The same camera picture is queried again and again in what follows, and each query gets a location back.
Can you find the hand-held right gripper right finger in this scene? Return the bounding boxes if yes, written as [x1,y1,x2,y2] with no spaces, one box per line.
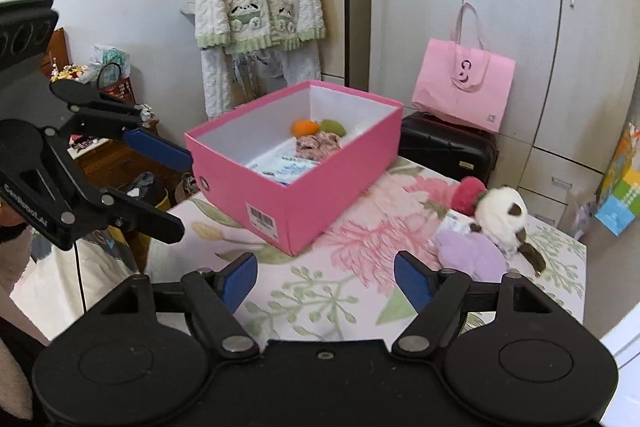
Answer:
[392,250,556,357]

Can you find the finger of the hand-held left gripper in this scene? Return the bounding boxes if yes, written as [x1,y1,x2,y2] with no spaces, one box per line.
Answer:
[47,78,194,172]
[60,188,186,245]

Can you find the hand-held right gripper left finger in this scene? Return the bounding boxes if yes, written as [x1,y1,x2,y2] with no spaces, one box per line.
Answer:
[100,252,261,360]

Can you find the purple plush toy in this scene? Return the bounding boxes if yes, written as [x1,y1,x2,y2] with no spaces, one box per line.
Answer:
[432,231,508,283]

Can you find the small white packet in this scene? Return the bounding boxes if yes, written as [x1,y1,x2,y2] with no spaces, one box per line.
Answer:
[442,209,481,235]

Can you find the pink cardboard box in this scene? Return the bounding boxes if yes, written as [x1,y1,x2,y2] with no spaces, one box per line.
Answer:
[184,80,404,257]

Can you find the pink strawberry plush toy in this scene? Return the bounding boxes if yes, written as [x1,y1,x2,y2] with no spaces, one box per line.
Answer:
[450,176,488,215]

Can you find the white panda plush toy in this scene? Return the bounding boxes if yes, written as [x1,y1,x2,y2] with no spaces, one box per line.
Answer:
[472,187,547,278]

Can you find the blue white wipes packet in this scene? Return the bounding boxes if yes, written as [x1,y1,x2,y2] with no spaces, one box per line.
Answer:
[245,149,321,185]

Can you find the orange makeup sponge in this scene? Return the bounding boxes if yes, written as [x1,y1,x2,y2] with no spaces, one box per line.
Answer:
[292,119,321,138]

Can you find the pink floral scrunchie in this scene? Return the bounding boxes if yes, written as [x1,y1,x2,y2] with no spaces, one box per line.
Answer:
[295,132,343,160]

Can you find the green makeup sponge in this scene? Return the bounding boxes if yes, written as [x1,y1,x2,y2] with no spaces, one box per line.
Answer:
[319,119,348,138]

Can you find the wooden cabinet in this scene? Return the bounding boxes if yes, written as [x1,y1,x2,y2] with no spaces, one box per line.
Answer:
[47,27,171,192]

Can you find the floral tablecloth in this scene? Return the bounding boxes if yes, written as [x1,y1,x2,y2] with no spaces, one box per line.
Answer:
[145,154,588,343]

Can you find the brown woven basket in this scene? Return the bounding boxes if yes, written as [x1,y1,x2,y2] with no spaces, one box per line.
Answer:
[97,62,136,108]

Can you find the white green plastic bag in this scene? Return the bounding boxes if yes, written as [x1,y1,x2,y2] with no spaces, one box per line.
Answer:
[90,44,132,82]

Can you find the white printed bag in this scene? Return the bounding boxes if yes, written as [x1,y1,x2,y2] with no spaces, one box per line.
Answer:
[10,227,151,314]

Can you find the yellow flower ornament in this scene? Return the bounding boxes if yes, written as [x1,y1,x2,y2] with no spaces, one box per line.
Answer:
[50,62,91,82]

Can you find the white fluffy pyjama pants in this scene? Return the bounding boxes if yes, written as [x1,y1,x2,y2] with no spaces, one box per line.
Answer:
[200,39,323,120]

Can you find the black suitcase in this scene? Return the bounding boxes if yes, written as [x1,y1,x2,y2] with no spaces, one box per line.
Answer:
[397,111,501,188]

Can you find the clear plastic bag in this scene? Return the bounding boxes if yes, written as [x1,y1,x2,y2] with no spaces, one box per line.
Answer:
[572,202,597,240]

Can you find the pink tote bag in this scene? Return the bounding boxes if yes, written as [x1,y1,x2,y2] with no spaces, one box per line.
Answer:
[411,3,516,134]

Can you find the colourful gift bag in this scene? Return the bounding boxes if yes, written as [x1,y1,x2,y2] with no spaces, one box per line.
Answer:
[594,122,640,237]

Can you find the grey wardrobe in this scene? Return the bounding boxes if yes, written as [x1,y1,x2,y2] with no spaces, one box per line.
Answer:
[370,0,640,238]

